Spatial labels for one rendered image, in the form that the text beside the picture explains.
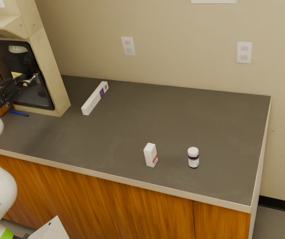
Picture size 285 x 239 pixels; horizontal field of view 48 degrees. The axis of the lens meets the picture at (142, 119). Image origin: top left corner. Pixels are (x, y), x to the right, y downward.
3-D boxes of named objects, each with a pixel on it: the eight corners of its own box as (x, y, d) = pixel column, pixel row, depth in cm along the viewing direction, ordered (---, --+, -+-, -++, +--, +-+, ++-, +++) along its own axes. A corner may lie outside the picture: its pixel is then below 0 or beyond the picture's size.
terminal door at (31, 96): (13, 103, 185) (-19, 38, 160) (55, 110, 173) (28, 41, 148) (12, 104, 184) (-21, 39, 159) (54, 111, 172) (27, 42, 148)
